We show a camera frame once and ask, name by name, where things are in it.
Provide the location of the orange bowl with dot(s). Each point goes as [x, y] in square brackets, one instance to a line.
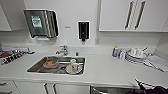
[50, 63]

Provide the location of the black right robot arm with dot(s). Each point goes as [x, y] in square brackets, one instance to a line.
[159, 90]

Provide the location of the white three-drawer unit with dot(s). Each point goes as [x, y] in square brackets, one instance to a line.
[6, 87]

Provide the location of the white wall outlet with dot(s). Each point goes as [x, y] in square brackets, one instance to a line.
[97, 41]

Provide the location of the black soap dispenser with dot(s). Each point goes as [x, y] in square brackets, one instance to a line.
[83, 30]

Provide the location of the steel paper towel dispenser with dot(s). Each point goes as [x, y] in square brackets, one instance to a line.
[40, 22]

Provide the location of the stack of white plates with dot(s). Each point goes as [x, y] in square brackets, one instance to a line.
[136, 55]

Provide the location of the white upper wall cabinet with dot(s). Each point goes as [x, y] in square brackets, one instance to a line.
[133, 15]

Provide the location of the blue dish soap bottle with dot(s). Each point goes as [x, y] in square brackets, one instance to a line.
[115, 51]

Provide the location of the steel kitchen sink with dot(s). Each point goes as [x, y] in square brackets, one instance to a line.
[36, 68]

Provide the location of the white cup on plate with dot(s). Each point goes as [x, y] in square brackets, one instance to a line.
[73, 66]

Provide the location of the white under-sink cabinet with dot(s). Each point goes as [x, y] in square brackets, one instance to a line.
[36, 88]

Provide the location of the dish rack with utensils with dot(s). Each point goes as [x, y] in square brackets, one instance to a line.
[13, 56]

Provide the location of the chrome sink faucet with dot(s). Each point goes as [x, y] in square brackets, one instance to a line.
[62, 50]

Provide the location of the small clear bottle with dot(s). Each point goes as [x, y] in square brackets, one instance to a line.
[121, 54]

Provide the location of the stainless steel dishwasher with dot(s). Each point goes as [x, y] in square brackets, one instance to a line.
[110, 90]

